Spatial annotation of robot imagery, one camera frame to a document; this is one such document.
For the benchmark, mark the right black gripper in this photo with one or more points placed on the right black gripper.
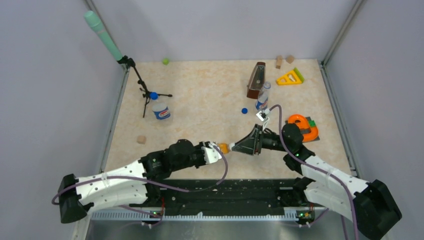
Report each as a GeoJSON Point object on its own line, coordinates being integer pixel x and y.
{"type": "Point", "coordinates": [250, 147]}

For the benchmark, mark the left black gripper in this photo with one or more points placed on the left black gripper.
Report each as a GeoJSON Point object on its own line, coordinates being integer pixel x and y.
{"type": "Point", "coordinates": [199, 147]}

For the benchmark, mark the orange juice bottle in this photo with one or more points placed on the orange juice bottle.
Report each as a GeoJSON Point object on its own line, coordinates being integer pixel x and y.
{"type": "Point", "coordinates": [224, 148]}

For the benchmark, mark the clear crushed plastic bottle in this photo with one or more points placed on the clear crushed plastic bottle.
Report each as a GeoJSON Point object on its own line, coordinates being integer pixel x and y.
{"type": "Point", "coordinates": [263, 97]}

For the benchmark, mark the white blue Pocari cap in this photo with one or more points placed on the white blue Pocari cap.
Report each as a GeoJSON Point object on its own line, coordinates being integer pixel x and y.
{"type": "Point", "coordinates": [231, 146]}

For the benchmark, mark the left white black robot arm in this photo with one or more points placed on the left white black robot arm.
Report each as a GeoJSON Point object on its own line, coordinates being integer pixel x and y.
{"type": "Point", "coordinates": [135, 183]}

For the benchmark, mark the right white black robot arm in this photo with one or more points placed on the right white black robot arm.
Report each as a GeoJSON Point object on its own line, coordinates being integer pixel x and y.
{"type": "Point", "coordinates": [368, 205]}

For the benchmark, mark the brown metronome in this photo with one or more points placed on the brown metronome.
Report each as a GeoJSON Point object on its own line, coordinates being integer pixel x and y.
{"type": "Point", "coordinates": [256, 80]}

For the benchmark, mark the orange toy tape dispenser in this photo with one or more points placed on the orange toy tape dispenser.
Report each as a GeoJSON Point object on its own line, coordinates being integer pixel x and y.
{"type": "Point", "coordinates": [307, 127]}

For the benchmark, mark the beige wooden cube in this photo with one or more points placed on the beige wooden cube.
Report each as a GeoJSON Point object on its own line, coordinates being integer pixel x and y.
{"type": "Point", "coordinates": [141, 139]}

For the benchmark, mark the blue labelled white jar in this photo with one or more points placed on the blue labelled white jar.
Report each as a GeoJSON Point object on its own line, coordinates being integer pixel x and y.
{"type": "Point", "coordinates": [161, 111]}

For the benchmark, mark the yellow triangle toy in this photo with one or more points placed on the yellow triangle toy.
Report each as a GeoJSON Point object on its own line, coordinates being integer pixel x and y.
{"type": "Point", "coordinates": [293, 77]}

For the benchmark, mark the tall wooden block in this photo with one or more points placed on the tall wooden block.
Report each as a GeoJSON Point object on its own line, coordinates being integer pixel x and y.
{"type": "Point", "coordinates": [279, 61]}

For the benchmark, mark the small wooden cube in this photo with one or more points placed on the small wooden cube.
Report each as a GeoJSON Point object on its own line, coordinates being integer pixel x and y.
{"type": "Point", "coordinates": [290, 59]}

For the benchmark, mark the small green block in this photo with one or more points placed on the small green block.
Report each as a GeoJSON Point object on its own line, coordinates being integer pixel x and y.
{"type": "Point", "coordinates": [165, 61]}

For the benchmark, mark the black microphone tripod stand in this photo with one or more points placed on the black microphone tripod stand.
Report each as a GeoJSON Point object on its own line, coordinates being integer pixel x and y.
{"type": "Point", "coordinates": [146, 94]}

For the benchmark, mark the mint green microphone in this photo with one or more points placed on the mint green microphone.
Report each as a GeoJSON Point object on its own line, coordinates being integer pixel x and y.
{"type": "Point", "coordinates": [97, 26]}

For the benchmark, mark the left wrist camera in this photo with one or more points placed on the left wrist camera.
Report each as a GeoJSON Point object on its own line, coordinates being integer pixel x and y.
{"type": "Point", "coordinates": [211, 152]}

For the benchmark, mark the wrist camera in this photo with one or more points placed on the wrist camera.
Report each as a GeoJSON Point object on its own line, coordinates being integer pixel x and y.
{"type": "Point", "coordinates": [211, 152]}
{"type": "Point", "coordinates": [264, 116]}

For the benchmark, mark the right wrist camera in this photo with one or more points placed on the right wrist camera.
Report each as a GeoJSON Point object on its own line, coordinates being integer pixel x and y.
{"type": "Point", "coordinates": [264, 116]}

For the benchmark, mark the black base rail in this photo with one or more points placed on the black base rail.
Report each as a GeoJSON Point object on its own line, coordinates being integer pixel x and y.
{"type": "Point", "coordinates": [231, 198]}

